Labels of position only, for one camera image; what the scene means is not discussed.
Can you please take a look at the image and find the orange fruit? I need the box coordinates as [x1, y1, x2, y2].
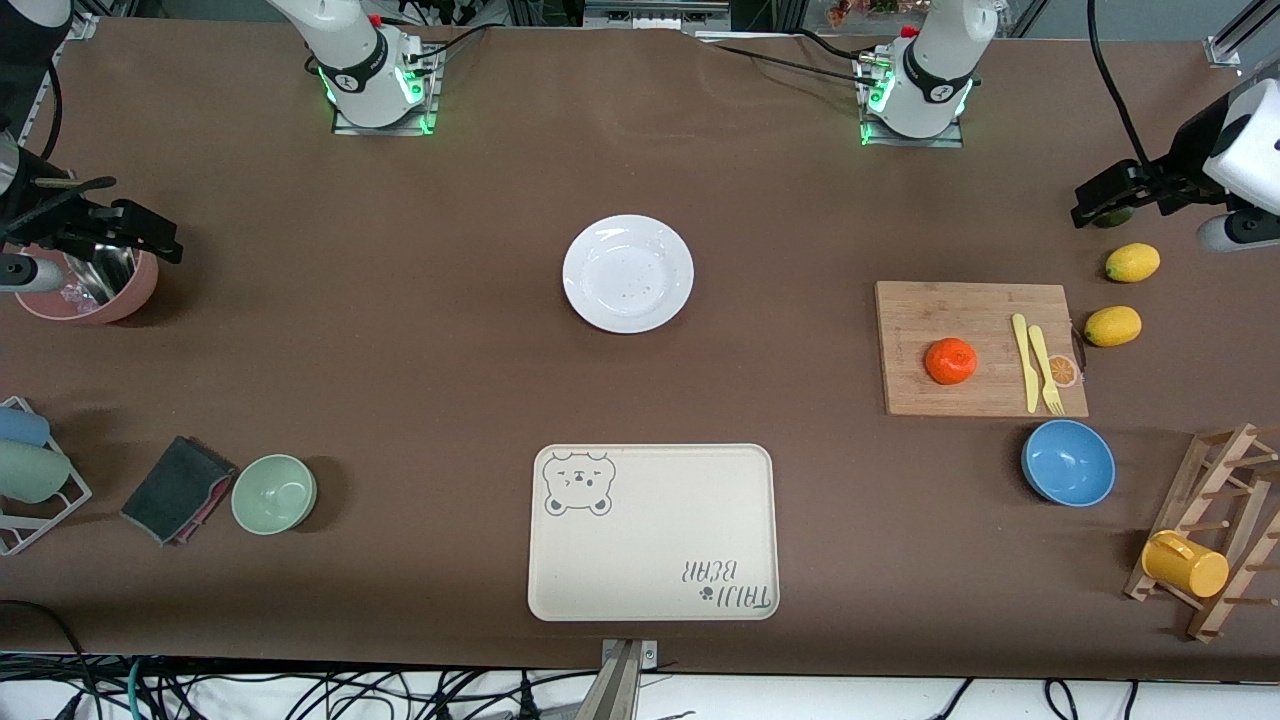
[924, 337, 979, 387]

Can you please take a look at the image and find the white round plate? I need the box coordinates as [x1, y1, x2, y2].
[562, 214, 695, 335]

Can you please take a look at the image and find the pink bowl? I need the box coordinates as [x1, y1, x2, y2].
[14, 245, 160, 326]

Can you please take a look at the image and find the metal scoop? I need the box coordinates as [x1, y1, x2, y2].
[62, 245, 139, 306]

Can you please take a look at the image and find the yellow lemon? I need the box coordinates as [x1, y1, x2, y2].
[1105, 242, 1162, 284]
[1084, 305, 1143, 349]

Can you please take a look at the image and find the aluminium corner profile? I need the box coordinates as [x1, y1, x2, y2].
[1205, 0, 1280, 69]

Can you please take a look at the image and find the yellow plastic knife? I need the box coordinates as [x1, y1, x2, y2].
[1011, 313, 1042, 414]

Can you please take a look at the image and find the yellow plastic fork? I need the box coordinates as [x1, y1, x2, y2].
[1028, 324, 1065, 416]

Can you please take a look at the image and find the wooden cutting board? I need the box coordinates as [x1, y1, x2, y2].
[875, 281, 1090, 419]

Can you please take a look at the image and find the light blue cup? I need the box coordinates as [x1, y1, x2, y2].
[0, 405, 51, 448]

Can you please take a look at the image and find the dark grey folded cloth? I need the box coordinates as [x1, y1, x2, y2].
[120, 435, 239, 547]

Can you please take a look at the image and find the blue bowl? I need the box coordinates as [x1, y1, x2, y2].
[1021, 419, 1117, 508]

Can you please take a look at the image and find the pale green cup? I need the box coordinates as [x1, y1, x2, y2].
[0, 440, 73, 505]

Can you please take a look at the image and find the pink folded cloth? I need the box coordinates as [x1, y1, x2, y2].
[170, 462, 239, 547]

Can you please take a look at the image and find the light green bowl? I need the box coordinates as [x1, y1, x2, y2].
[231, 454, 319, 536]

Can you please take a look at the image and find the wooden cup rack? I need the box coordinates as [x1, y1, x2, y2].
[1124, 423, 1280, 643]

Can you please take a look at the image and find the yellow cup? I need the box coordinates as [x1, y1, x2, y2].
[1141, 530, 1231, 599]

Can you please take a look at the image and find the cream bear print tray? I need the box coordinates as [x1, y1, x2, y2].
[527, 443, 780, 623]

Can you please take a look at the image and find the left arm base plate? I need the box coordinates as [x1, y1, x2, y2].
[858, 55, 966, 149]

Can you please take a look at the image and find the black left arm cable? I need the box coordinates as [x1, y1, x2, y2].
[1086, 0, 1153, 169]

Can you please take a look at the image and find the white wire rack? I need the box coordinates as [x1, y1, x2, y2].
[0, 395, 94, 557]

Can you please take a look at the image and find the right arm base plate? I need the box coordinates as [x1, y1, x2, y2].
[332, 45, 441, 136]

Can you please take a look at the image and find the black left base cable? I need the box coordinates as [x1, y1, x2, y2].
[695, 30, 886, 86]

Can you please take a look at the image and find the black base cable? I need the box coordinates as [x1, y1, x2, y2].
[408, 25, 493, 63]
[695, 30, 886, 86]

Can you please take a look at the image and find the black right base cable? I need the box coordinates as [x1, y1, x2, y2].
[408, 25, 493, 63]

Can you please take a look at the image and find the aluminium frame bar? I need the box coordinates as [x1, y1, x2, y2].
[583, 0, 731, 31]

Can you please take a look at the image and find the aluminium camera mount post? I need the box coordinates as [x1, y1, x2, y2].
[588, 638, 661, 720]

